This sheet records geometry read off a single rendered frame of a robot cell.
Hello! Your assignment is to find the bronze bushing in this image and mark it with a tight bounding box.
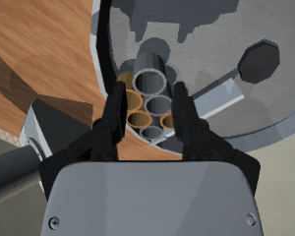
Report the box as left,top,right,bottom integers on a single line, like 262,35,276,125
159,111,174,129
126,104,152,128
117,72,144,112

